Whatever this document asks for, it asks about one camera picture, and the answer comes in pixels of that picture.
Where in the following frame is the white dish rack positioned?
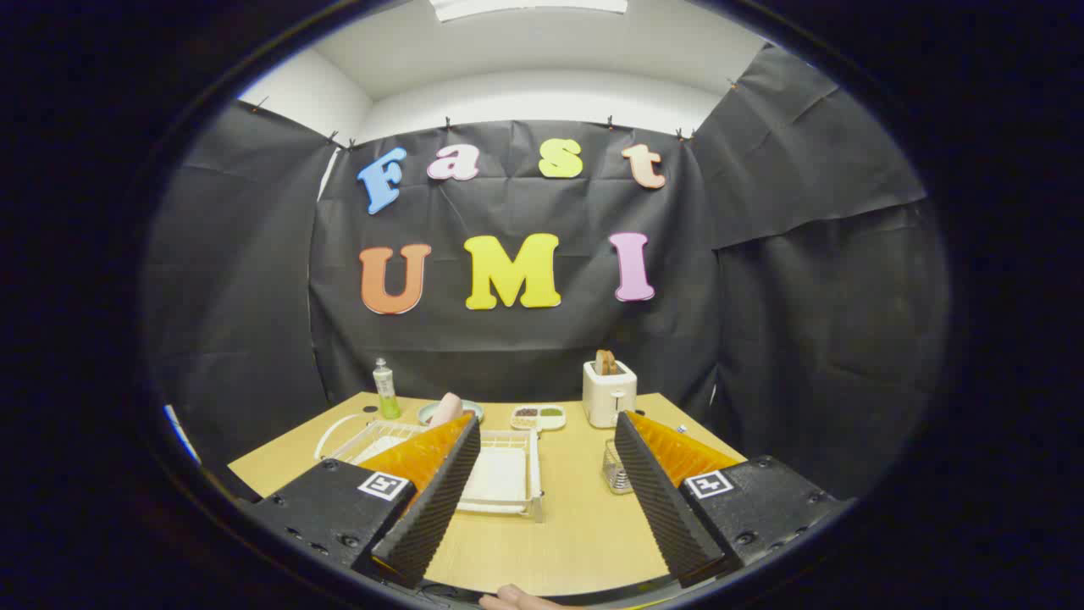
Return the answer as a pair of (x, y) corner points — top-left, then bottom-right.
(315, 413), (545, 523)

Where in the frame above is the green clear bottle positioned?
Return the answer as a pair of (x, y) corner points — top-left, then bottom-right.
(373, 358), (402, 420)

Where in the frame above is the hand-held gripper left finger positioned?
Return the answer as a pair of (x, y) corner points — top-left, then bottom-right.
(244, 413), (482, 590)

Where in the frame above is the ceiling light panel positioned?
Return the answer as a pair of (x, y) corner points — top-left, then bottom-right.
(429, 0), (629, 22)

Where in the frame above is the computer monitor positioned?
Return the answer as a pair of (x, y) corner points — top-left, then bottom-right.
(164, 404), (202, 464)

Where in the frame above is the white toaster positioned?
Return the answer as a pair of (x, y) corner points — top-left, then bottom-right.
(582, 360), (638, 429)

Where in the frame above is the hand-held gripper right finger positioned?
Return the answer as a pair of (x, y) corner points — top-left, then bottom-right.
(615, 411), (850, 588)

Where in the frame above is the black backdrop cloth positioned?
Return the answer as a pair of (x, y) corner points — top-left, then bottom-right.
(144, 42), (949, 501)

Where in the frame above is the pale green plate with food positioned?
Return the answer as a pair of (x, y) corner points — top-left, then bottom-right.
(418, 400), (485, 426)

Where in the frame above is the metal wire basket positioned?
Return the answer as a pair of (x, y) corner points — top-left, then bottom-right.
(602, 438), (634, 496)

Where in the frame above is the white divided dish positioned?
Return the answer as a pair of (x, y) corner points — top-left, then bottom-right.
(510, 404), (567, 431)

